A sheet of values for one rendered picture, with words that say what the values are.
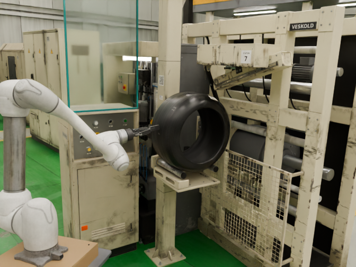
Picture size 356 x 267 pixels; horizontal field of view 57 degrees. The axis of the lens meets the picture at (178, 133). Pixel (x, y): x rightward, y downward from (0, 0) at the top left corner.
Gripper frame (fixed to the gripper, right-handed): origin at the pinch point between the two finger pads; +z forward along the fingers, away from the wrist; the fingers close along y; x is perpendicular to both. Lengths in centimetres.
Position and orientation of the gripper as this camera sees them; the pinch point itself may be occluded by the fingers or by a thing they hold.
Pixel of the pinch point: (153, 128)
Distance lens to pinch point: 214.5
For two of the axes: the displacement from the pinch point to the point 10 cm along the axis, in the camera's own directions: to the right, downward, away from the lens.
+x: 0.9, 9.5, 3.0
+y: -5.3, -2.1, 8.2
